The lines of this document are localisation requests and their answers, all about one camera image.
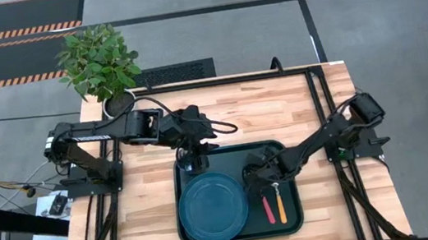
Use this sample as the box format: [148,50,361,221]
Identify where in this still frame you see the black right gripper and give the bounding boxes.
[239,146,292,201]

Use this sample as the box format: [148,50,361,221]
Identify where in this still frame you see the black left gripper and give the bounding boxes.
[170,101,223,176]

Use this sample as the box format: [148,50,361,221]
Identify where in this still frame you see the red-handled metal fork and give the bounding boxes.
[259,188,278,227]

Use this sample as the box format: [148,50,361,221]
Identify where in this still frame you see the orange-handled metal spoon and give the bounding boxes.
[269,181,289,226]

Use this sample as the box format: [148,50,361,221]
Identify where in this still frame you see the blue ribbed plate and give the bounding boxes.
[173,168,255,240]

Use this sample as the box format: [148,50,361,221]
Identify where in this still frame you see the dark green plastic tray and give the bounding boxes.
[166,136,308,240]

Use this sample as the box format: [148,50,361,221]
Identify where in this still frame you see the black perforated floor mat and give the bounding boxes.
[130,56,219,90]

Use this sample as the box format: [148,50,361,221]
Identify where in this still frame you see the round plant pot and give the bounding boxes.
[99,87,140,121]

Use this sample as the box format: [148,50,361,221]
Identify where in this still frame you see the green leafy plant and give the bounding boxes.
[51,18,147,108]

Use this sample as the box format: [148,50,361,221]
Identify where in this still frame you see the black handheld remote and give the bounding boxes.
[46,192,71,218]

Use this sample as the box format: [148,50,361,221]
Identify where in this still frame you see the white paper sheet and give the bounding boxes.
[31,188,74,224]

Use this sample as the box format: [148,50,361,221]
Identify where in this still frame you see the black mat with hazard stripes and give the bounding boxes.
[0,30,86,91]
[0,0,91,42]

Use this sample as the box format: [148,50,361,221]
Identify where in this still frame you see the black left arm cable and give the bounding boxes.
[123,85,240,148]

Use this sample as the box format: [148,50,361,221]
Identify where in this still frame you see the black aluminium table frame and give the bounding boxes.
[41,53,414,240]

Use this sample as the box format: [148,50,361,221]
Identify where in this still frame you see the black curved bracket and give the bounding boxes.
[268,55,286,76]

